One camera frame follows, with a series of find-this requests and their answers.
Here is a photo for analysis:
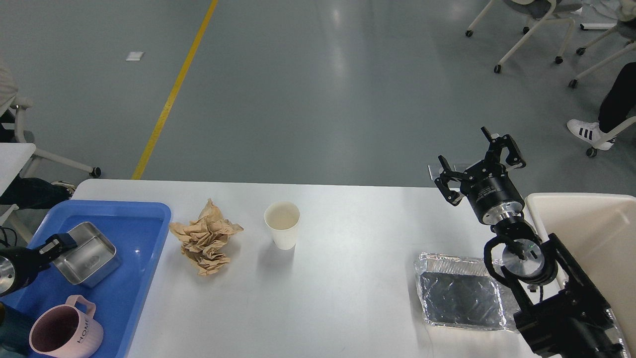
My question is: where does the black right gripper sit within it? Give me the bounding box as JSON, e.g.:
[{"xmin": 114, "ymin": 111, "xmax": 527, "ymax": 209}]
[{"xmin": 434, "ymin": 127, "xmax": 527, "ymax": 226}]

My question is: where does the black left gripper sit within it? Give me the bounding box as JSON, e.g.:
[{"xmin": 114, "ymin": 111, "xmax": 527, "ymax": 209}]
[{"xmin": 0, "ymin": 234, "xmax": 78, "ymax": 297}]

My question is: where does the steel rectangular container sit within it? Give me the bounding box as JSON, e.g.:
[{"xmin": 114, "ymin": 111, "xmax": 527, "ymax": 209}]
[{"xmin": 54, "ymin": 222, "xmax": 121, "ymax": 288}]

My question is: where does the pink mug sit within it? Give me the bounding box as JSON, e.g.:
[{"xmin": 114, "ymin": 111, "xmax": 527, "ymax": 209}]
[{"xmin": 29, "ymin": 295, "xmax": 104, "ymax": 358}]

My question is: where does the aluminium foil tray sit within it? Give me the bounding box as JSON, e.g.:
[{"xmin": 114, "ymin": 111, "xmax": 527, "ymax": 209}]
[{"xmin": 414, "ymin": 252, "xmax": 519, "ymax": 333}]

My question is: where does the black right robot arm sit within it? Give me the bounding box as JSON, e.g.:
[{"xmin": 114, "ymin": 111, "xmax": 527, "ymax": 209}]
[{"xmin": 434, "ymin": 127, "xmax": 629, "ymax": 358}]

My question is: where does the floor socket plate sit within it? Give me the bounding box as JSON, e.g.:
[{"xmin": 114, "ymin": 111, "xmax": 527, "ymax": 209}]
[{"xmin": 427, "ymin": 164, "xmax": 443, "ymax": 181}]

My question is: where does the blue plastic tray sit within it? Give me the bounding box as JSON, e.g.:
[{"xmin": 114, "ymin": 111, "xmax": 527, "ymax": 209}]
[{"xmin": 1, "ymin": 200, "xmax": 172, "ymax": 358}]

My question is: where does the white side table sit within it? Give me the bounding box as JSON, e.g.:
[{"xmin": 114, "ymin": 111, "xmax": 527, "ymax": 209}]
[{"xmin": 0, "ymin": 143, "xmax": 36, "ymax": 195}]

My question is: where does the white chair near sneaker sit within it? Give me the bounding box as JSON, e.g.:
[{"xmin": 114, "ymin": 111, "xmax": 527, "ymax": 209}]
[{"xmin": 585, "ymin": 116, "xmax": 636, "ymax": 157}]

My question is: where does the beige plastic bin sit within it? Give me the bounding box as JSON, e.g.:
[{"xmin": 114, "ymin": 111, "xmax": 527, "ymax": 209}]
[{"xmin": 526, "ymin": 193, "xmax": 636, "ymax": 357}]

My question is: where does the crumpled brown paper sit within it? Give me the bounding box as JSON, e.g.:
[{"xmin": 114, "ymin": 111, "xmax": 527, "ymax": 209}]
[{"xmin": 168, "ymin": 198, "xmax": 244, "ymax": 276}]

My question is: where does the person leg with sneaker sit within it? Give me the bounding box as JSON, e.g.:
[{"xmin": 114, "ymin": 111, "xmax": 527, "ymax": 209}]
[{"xmin": 566, "ymin": 62, "xmax": 636, "ymax": 144}]

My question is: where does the white chair left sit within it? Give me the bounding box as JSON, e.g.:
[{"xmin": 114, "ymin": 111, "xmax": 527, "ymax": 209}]
[{"xmin": 1, "ymin": 96, "xmax": 102, "ymax": 178}]

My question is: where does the white office chair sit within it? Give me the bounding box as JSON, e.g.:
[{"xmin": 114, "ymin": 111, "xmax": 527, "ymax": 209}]
[{"xmin": 493, "ymin": 0, "xmax": 582, "ymax": 74}]

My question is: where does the white paper cup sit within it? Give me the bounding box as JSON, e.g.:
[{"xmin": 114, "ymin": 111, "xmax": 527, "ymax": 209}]
[{"xmin": 264, "ymin": 201, "xmax": 301, "ymax": 250}]

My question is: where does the white chair right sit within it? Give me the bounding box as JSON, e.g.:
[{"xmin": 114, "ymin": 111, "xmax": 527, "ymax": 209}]
[{"xmin": 569, "ymin": 5, "xmax": 636, "ymax": 89}]

